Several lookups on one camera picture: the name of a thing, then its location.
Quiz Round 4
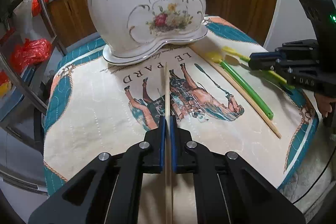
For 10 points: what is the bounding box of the large red plastic bag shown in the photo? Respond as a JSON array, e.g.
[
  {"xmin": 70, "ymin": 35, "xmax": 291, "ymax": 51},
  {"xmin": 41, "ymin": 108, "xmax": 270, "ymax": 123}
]
[{"xmin": 10, "ymin": 39, "xmax": 53, "ymax": 75}]

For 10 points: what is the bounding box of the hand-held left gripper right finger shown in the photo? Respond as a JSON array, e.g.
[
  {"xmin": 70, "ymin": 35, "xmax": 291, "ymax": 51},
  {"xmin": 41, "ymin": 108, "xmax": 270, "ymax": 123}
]
[{"xmin": 170, "ymin": 115, "xmax": 306, "ymax": 224}]

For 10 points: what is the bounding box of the printed quilted tablecloth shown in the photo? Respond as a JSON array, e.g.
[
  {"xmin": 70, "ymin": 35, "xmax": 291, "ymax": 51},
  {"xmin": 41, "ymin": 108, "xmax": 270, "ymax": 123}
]
[{"xmin": 42, "ymin": 14, "xmax": 323, "ymax": 224}]

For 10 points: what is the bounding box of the yellow plastic container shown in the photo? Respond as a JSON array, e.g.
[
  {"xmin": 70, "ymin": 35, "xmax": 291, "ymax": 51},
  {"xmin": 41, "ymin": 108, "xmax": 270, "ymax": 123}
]
[{"xmin": 0, "ymin": 82, "xmax": 12, "ymax": 97}]

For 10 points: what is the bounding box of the green handled yellow spoon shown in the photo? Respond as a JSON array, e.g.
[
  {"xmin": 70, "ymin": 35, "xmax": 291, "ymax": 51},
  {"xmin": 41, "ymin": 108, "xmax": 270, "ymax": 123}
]
[{"xmin": 205, "ymin": 51, "xmax": 274, "ymax": 120}]

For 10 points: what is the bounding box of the metal shelf rack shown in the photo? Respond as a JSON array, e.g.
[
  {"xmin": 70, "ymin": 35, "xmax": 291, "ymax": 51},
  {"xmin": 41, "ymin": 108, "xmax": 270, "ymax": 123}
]
[{"xmin": 0, "ymin": 0, "xmax": 69, "ymax": 188}]

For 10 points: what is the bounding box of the person's right hand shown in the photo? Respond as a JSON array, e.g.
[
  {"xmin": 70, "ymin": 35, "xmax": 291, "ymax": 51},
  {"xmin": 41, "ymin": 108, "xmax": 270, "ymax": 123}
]
[{"xmin": 314, "ymin": 91, "xmax": 336, "ymax": 119}]

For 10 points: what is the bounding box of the white plastic bag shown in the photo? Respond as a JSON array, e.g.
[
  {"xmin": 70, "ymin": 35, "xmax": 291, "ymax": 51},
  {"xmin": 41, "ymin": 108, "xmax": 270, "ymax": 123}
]
[{"xmin": 13, "ymin": 1, "xmax": 40, "ymax": 41}]

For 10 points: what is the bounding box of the wooden chopstick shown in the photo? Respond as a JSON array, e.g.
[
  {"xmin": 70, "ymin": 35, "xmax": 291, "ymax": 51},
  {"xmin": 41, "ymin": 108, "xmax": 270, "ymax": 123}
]
[
  {"xmin": 164, "ymin": 61, "xmax": 173, "ymax": 224},
  {"xmin": 189, "ymin": 45, "xmax": 282, "ymax": 139}
]

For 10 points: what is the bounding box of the yellow green plastic spoon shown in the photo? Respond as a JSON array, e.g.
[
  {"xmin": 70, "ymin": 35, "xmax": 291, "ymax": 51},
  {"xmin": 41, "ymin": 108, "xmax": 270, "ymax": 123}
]
[{"xmin": 221, "ymin": 46, "xmax": 296, "ymax": 89}]

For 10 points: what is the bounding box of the grey blue tray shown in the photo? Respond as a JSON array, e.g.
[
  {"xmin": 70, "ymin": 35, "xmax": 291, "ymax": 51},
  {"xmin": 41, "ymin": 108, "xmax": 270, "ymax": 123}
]
[{"xmin": 0, "ymin": 67, "xmax": 34, "ymax": 119}]

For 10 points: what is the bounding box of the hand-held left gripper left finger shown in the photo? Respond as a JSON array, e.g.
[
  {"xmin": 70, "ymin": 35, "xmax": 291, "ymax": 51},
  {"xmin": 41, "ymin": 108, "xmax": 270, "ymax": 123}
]
[{"xmin": 28, "ymin": 115, "xmax": 167, "ymax": 224}]

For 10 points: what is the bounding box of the white lace under cloth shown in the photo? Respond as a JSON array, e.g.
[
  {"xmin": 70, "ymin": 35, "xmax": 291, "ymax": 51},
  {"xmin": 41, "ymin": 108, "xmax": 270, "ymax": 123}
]
[{"xmin": 278, "ymin": 145, "xmax": 328, "ymax": 214}]

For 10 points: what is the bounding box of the white floral ceramic utensil holder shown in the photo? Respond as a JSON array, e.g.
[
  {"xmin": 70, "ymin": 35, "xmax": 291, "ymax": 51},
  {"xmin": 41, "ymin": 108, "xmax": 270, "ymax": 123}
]
[{"xmin": 83, "ymin": 0, "xmax": 206, "ymax": 58}]

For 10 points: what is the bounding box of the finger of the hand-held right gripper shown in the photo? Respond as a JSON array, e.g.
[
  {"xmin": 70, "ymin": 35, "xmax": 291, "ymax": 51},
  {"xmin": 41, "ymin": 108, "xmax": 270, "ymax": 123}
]
[
  {"xmin": 249, "ymin": 40, "xmax": 319, "ymax": 62},
  {"xmin": 248, "ymin": 60, "xmax": 293, "ymax": 82}
]

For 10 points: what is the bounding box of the white ceramic holder saucer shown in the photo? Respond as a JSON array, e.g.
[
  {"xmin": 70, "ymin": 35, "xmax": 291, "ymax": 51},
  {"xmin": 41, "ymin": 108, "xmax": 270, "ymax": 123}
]
[{"xmin": 102, "ymin": 26, "xmax": 208, "ymax": 64}]

